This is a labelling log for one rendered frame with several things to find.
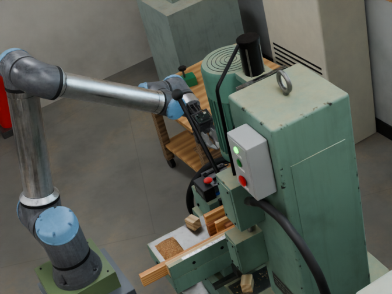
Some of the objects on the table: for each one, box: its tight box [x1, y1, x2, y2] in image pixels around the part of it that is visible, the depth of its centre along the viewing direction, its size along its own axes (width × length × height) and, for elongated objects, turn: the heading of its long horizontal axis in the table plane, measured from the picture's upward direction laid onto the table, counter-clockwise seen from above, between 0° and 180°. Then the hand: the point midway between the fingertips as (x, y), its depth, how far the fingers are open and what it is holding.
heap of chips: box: [155, 236, 184, 260], centre depth 235 cm, size 7×10×2 cm
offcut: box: [184, 214, 201, 231], centre depth 242 cm, size 4×3×3 cm
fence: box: [167, 224, 257, 280], centre depth 231 cm, size 60×2×6 cm, turn 134°
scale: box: [181, 235, 226, 260], centre depth 229 cm, size 50×1×1 cm, turn 134°
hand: (216, 147), depth 279 cm, fingers closed
